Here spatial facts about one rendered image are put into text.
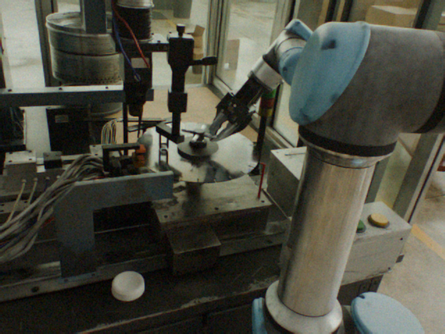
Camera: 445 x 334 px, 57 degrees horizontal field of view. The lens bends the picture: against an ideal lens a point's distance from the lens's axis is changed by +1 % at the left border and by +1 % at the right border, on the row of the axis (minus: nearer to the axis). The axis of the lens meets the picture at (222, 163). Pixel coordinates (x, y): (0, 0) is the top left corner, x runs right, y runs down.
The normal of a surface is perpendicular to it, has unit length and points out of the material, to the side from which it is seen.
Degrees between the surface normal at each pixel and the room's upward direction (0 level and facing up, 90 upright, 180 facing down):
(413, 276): 0
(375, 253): 90
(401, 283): 0
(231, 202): 0
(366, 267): 90
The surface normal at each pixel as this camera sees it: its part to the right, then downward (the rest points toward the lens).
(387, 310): 0.23, -0.84
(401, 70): 0.05, 0.02
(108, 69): 0.64, 0.44
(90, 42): 0.26, 0.51
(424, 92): 0.02, 0.34
